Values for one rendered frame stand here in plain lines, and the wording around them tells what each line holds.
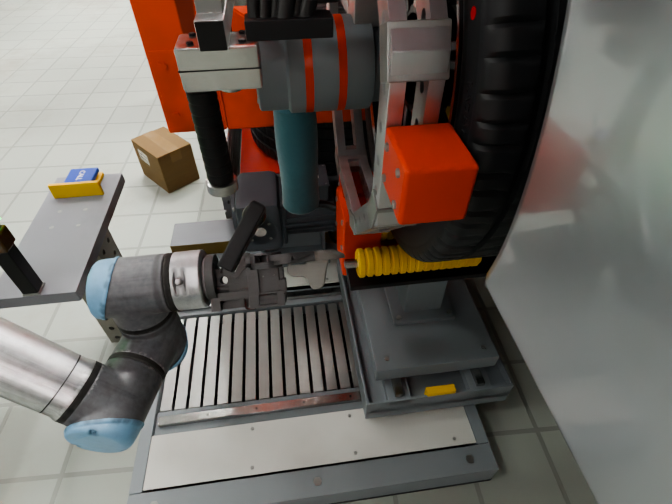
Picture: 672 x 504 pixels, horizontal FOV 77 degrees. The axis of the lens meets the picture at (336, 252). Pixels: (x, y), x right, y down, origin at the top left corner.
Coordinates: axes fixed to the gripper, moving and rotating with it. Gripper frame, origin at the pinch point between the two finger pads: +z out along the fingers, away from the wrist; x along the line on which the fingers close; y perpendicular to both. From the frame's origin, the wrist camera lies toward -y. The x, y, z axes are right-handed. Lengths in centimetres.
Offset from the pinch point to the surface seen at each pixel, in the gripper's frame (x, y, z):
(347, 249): -21.1, -0.3, 4.5
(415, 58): 26.4, -18.2, 7.2
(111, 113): -179, -89, -101
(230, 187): 6.9, -10.4, -14.5
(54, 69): -229, -139, -153
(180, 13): -33, -58, -27
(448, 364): -31, 29, 27
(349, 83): 4.7, -24.7, 4.0
